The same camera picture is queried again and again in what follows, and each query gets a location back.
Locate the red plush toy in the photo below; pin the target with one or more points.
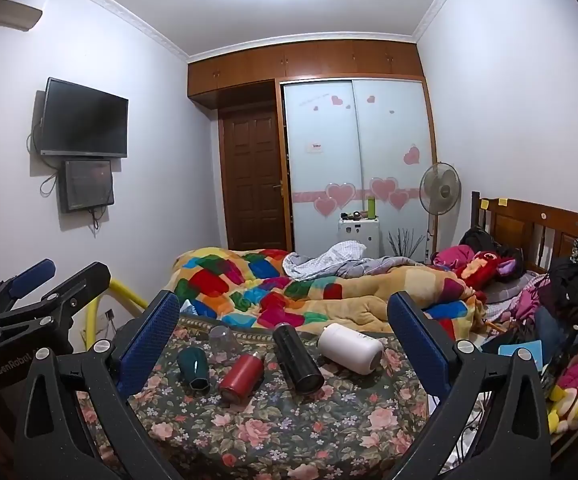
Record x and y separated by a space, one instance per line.
479 267

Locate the red metal cup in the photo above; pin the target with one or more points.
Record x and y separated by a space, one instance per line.
241 380

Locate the brown wooden door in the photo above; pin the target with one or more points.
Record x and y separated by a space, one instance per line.
253 180

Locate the clear glass cup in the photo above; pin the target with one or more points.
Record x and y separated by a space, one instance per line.
221 339

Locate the black bag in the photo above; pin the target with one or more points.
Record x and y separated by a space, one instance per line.
476 240

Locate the yellow plush toy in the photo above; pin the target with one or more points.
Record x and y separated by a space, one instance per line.
571 407

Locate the white bedside cabinet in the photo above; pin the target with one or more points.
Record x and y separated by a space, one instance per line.
359 237

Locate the standing electric fan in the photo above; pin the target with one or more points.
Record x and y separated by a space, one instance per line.
440 186

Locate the grey checked cloth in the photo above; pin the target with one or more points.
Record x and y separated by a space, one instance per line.
329 260

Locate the yellow pipe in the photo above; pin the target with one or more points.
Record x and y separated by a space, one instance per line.
121 292

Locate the heart-decorated sliding wardrobe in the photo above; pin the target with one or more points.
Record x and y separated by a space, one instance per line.
359 150

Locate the pile of black clothes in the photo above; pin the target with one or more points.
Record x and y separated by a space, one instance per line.
571 282

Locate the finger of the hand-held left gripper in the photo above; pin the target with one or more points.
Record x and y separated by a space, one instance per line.
34 272
86 280

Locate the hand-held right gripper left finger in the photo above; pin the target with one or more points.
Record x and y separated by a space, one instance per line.
146 345

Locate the dark green cup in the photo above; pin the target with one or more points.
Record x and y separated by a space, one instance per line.
194 367

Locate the bundle of dark twigs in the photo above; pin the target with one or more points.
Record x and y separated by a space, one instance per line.
406 242

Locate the white bottle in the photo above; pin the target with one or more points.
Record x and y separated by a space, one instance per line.
351 347

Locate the wall-mounted black television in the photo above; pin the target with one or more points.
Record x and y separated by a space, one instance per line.
85 117

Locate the wooden overhead cabinet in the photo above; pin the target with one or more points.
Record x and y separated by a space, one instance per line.
309 62

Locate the blue notebook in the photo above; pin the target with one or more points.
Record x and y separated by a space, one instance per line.
521 350

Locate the black metal cup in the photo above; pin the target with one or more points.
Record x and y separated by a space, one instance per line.
296 360

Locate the small wall-mounted monitor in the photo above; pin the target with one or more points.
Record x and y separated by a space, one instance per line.
88 185

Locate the green bottle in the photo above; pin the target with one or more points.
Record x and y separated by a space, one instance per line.
371 208

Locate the purple clothing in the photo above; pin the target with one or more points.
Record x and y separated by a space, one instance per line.
531 297

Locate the wooden headboard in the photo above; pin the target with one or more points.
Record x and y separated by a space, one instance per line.
524 222

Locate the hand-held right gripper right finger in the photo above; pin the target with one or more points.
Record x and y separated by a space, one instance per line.
419 345

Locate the colourful patchwork quilt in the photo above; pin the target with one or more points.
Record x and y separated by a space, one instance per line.
249 290

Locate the floral bed sheet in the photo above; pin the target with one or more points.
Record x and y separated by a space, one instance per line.
289 435

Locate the pink plush toy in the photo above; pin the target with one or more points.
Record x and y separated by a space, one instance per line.
451 257

